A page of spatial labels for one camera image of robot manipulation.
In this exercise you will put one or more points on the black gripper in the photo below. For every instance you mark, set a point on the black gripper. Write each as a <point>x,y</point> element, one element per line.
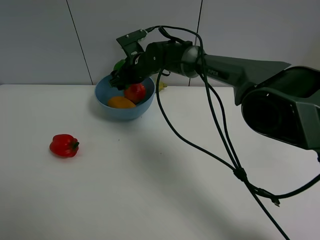
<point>166,55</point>

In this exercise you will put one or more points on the green lime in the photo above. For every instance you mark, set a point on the green lime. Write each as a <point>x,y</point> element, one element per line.
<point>119,64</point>

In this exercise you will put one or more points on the red pomegranate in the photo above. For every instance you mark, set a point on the red pomegranate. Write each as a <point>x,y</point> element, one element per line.
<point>135,93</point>

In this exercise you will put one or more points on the orange yellow mango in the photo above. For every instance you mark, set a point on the orange yellow mango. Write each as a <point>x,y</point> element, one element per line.
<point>120,102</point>

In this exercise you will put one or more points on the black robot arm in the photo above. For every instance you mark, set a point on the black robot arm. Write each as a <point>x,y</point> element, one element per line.
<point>277,100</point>

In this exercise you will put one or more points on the blue plastic bowl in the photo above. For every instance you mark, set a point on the blue plastic bowl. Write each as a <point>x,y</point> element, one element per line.
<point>104,92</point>

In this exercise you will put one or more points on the yellow green pear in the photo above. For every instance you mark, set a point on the yellow green pear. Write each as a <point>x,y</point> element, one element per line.
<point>161,86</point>

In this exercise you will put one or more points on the red bell pepper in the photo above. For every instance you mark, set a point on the red bell pepper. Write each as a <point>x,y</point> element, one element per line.
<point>64,146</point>

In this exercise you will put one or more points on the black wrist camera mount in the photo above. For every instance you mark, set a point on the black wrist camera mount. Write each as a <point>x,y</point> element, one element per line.
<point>130,43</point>

